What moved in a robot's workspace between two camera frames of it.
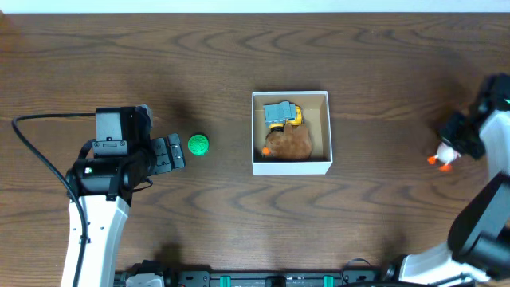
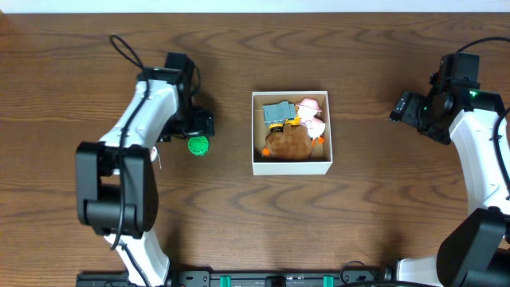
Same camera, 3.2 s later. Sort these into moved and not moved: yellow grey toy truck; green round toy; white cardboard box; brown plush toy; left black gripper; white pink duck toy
Moved: white pink duck toy; left black gripper
Not moved: brown plush toy; yellow grey toy truck; green round toy; white cardboard box
